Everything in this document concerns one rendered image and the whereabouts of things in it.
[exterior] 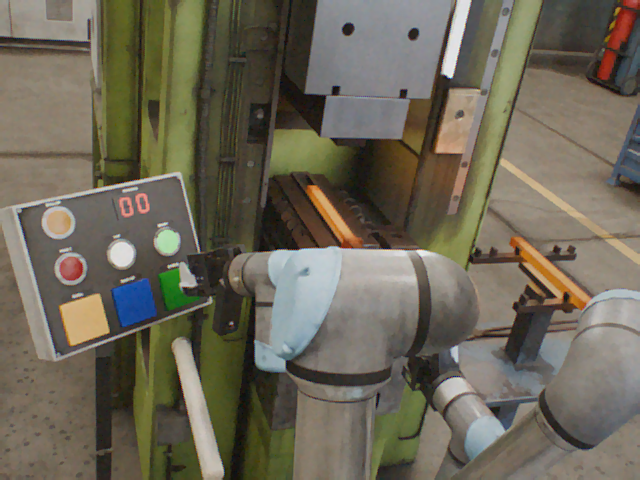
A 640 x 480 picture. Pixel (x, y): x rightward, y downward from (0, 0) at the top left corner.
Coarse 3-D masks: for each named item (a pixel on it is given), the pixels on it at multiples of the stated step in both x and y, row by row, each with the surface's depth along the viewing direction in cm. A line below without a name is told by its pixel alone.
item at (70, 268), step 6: (66, 258) 120; (72, 258) 121; (60, 264) 120; (66, 264) 120; (72, 264) 121; (78, 264) 122; (60, 270) 120; (66, 270) 120; (72, 270) 121; (78, 270) 122; (66, 276) 120; (72, 276) 121; (78, 276) 122
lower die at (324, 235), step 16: (288, 176) 196; (320, 176) 199; (272, 192) 187; (288, 192) 186; (304, 192) 187; (336, 192) 191; (272, 208) 182; (304, 208) 179; (336, 208) 181; (288, 224) 172; (304, 224) 172; (320, 224) 172; (352, 224) 174; (288, 240) 170; (304, 240) 166; (320, 240) 165; (336, 240) 166; (368, 240) 168
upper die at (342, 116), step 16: (288, 80) 166; (288, 96) 166; (304, 96) 155; (320, 96) 146; (336, 96) 143; (352, 96) 145; (400, 96) 150; (304, 112) 156; (320, 112) 146; (336, 112) 145; (352, 112) 147; (368, 112) 148; (384, 112) 149; (400, 112) 150; (320, 128) 146; (336, 128) 147; (352, 128) 148; (368, 128) 150; (384, 128) 151; (400, 128) 152
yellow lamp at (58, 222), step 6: (54, 210) 120; (60, 210) 120; (48, 216) 119; (54, 216) 119; (60, 216) 120; (66, 216) 121; (48, 222) 119; (54, 222) 119; (60, 222) 120; (66, 222) 121; (48, 228) 119; (54, 228) 119; (60, 228) 120; (66, 228) 121; (54, 234) 119; (60, 234) 120
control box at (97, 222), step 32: (96, 192) 125; (128, 192) 130; (160, 192) 134; (32, 224) 117; (96, 224) 125; (128, 224) 129; (160, 224) 134; (192, 224) 139; (32, 256) 117; (64, 256) 120; (96, 256) 124; (160, 256) 133; (32, 288) 117; (64, 288) 120; (96, 288) 124; (160, 288) 133; (32, 320) 121; (160, 320) 132; (64, 352) 119
